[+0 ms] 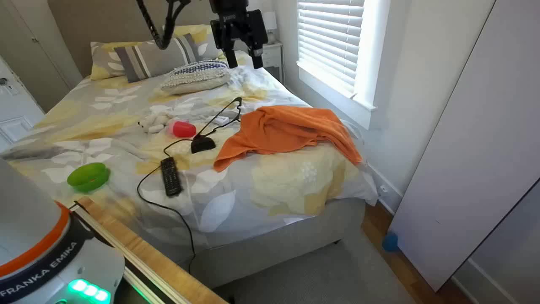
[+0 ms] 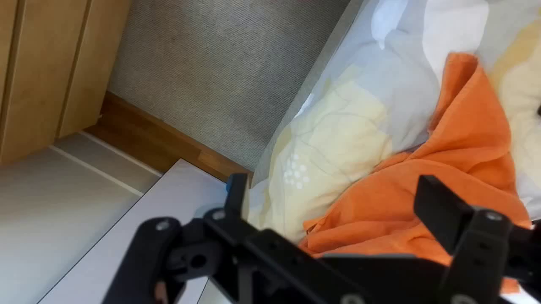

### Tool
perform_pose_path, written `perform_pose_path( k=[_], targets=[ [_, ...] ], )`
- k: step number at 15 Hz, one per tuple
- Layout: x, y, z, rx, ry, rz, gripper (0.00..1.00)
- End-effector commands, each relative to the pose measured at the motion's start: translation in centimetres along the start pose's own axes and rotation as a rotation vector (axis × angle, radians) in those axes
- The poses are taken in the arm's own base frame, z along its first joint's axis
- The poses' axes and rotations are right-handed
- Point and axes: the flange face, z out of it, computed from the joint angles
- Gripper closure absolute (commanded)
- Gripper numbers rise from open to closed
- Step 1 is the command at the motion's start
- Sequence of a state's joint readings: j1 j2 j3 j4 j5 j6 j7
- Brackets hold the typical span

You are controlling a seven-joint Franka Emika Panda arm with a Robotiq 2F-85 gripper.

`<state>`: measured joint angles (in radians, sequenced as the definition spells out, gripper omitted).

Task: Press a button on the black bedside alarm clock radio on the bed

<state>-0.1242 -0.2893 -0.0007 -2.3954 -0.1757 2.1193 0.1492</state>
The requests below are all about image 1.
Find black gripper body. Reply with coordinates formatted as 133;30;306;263
209;0;268;50

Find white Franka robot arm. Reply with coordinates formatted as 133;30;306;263
0;148;125;304

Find white bedside nightstand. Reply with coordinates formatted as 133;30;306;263
263;42;282;79

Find grey upholstered bed base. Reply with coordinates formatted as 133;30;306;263
166;199;366;287

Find white patterned small pillow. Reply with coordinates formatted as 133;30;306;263
159;60;231;96

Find orange blanket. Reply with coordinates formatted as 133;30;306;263
213;104;363;172

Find white window blinds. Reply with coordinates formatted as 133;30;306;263
297;0;365;96

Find red plastic cup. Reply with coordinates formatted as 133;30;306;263
171;120;196;138

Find yellow floral pillow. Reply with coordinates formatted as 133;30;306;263
90;25;214;79

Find floral yellow grey bedspread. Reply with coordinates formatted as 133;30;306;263
4;55;376;248

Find black remote control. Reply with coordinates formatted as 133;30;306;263
160;157;182;197

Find green plastic bowl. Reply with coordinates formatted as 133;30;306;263
68;162;110;192

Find blue ball on floor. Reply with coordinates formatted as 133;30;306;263
382;231;398;251

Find wooden robot mounting table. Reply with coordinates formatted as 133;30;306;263
74;197;226;304

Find white wardrobe door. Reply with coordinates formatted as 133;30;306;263
390;0;540;290

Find black power cable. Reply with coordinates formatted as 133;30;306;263
135;96;245;275

